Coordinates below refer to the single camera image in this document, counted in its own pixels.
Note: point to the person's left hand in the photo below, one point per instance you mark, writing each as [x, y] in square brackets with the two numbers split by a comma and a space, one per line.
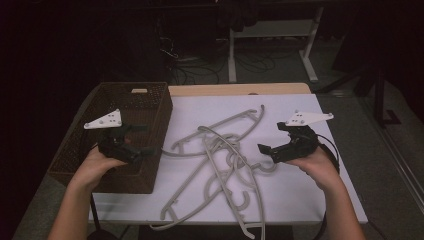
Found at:
[91, 170]

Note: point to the white metal desk frame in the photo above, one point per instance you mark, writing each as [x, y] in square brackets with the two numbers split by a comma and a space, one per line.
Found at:
[276, 28]

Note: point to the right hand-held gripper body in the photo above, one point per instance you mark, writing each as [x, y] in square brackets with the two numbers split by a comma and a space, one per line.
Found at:
[300, 146]

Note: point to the white table sheet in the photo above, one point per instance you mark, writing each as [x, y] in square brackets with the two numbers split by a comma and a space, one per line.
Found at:
[300, 200]

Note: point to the brown wicker basket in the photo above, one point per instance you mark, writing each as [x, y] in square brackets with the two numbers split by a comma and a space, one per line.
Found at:
[150, 106]

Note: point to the black metal stand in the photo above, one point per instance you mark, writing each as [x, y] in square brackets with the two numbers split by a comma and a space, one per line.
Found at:
[380, 93]

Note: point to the person's right hand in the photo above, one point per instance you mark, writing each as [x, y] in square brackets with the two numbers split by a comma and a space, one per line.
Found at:
[320, 168]

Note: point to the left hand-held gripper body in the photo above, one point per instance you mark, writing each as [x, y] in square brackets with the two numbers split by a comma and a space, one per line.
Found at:
[115, 146]

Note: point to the metal floor rail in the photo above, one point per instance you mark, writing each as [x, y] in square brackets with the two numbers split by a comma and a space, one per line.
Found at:
[400, 166]

